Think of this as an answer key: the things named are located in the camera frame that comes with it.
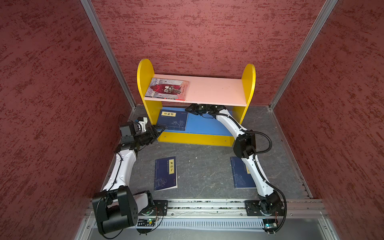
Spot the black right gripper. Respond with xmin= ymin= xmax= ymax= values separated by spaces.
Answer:
xmin=185 ymin=101 xmax=211 ymax=115

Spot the blue chinese book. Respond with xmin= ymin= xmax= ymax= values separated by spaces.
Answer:
xmin=154 ymin=157 xmax=178 ymax=191
xmin=230 ymin=157 xmax=256 ymax=189
xmin=156 ymin=110 xmax=188 ymax=132

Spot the pink Hamlet picture book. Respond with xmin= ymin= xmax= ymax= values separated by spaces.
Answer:
xmin=145 ymin=78 xmax=190 ymax=101

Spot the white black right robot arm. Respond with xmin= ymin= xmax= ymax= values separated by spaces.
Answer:
xmin=185 ymin=104 xmax=285 ymax=216

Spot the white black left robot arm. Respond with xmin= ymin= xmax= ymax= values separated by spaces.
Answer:
xmin=92 ymin=117 xmax=162 ymax=237

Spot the yellow pink blue bookshelf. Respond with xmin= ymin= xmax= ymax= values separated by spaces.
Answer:
xmin=137 ymin=59 xmax=256 ymax=147

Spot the left green circuit board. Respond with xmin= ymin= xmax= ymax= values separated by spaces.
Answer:
xmin=137 ymin=219 xmax=157 ymax=228

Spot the green circuit board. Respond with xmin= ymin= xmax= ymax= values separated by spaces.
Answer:
xmin=137 ymin=219 xmax=157 ymax=228
xmin=263 ymin=219 xmax=279 ymax=233

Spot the right green circuit board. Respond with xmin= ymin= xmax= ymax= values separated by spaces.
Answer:
xmin=263 ymin=219 xmax=279 ymax=233

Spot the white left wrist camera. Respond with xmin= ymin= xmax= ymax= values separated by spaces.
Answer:
xmin=136 ymin=117 xmax=148 ymax=133

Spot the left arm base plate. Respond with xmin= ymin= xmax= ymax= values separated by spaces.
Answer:
xmin=139 ymin=200 xmax=169 ymax=217

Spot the right aluminium corner post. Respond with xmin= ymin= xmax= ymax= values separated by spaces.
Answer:
xmin=269 ymin=0 xmax=338 ymax=111

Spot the aluminium corner post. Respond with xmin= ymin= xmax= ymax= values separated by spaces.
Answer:
xmin=269 ymin=0 xmax=338 ymax=111
xmin=81 ymin=0 xmax=137 ymax=111

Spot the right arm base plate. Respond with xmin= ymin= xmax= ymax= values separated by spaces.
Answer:
xmin=244 ymin=200 xmax=285 ymax=217

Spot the left aluminium corner post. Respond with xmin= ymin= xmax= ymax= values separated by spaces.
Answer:
xmin=81 ymin=0 xmax=137 ymax=111

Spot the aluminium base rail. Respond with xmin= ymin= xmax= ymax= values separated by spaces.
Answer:
xmin=85 ymin=197 xmax=329 ymax=218

